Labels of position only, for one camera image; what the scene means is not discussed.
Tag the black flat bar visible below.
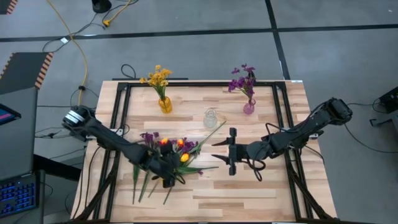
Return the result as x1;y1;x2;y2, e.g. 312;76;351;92
111;77;189;82

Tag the black box device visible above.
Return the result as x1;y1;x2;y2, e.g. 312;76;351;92
378;86;398;114

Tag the black looped cable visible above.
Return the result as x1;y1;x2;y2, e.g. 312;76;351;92
120;63;137;80

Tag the clear glass vase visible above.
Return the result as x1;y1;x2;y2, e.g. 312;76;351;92
203;108;218;129

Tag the large black hazard-striped mat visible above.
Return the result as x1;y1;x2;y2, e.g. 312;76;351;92
0;52;55;96

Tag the tablet screen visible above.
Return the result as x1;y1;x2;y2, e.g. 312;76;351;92
0;103;22;126

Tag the backlit black keyboard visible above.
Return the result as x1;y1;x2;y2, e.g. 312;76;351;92
0;174;40;218

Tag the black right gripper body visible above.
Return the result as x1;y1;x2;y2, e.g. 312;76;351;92
228;126;249;177

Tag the black floor cable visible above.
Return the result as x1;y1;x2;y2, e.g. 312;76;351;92
341;101;398;154

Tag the black round stand base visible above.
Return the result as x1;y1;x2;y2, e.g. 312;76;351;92
91;0;113;14

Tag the black desk foot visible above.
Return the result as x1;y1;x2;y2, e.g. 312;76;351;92
33;154;82;182

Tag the yellow plug cable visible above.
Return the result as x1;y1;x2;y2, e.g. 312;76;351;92
103;0;133;27

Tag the pink glass vase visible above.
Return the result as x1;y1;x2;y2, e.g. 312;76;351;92
243;98;256;115

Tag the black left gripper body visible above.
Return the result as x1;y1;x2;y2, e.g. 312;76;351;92
146;142;181;189

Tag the small black hazard-striped mat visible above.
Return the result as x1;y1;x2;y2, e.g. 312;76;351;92
0;0;19;16

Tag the black aluminium table frame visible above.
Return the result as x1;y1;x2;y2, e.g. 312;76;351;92
73;80;340;224

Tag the yellow glass vase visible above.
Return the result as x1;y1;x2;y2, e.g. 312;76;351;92
158;96;173;114

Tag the yellow extension cable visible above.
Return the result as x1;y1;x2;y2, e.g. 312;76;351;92
45;0;90;105

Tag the grey desk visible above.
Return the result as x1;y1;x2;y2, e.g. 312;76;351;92
0;86;46;224

